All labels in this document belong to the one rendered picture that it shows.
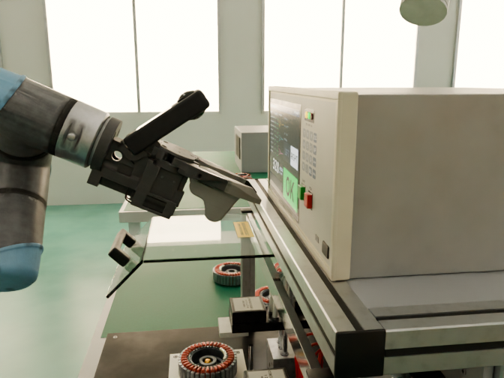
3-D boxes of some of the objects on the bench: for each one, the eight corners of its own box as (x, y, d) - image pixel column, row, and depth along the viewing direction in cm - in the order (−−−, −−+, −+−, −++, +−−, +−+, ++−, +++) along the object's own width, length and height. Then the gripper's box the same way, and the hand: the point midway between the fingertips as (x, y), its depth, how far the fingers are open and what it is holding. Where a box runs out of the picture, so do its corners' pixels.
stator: (253, 273, 148) (253, 262, 148) (247, 288, 138) (247, 276, 137) (217, 271, 150) (217, 259, 149) (208, 286, 139) (208, 274, 139)
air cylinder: (272, 385, 91) (272, 358, 90) (265, 362, 98) (266, 337, 97) (298, 382, 91) (299, 356, 90) (290, 360, 99) (291, 336, 97)
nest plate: (166, 406, 85) (166, 400, 84) (169, 358, 99) (169, 353, 99) (251, 400, 87) (251, 393, 86) (242, 353, 101) (242, 348, 101)
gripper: (95, 170, 67) (235, 226, 71) (76, 189, 56) (243, 254, 60) (118, 113, 66) (259, 174, 70) (103, 120, 54) (272, 193, 59)
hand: (251, 189), depth 64 cm, fingers open, 4 cm apart
